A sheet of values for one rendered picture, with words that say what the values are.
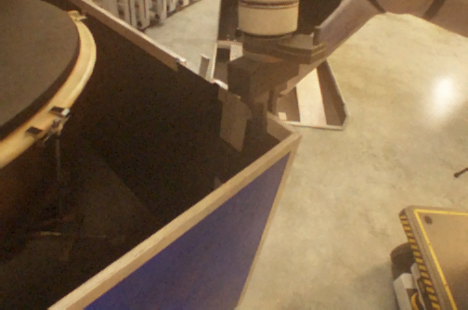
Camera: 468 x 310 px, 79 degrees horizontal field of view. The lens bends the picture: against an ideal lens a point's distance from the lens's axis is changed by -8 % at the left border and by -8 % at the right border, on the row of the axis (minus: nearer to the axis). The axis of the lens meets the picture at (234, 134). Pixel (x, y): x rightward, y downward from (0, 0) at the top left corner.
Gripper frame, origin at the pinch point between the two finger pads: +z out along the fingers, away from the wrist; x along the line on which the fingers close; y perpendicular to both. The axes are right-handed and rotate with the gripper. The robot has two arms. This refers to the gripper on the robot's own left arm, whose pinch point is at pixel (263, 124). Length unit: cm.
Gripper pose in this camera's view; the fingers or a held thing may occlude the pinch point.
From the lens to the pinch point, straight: 55.3
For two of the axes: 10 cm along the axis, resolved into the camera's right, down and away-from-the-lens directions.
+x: -6.9, 4.2, -5.9
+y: -7.3, -3.8, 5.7
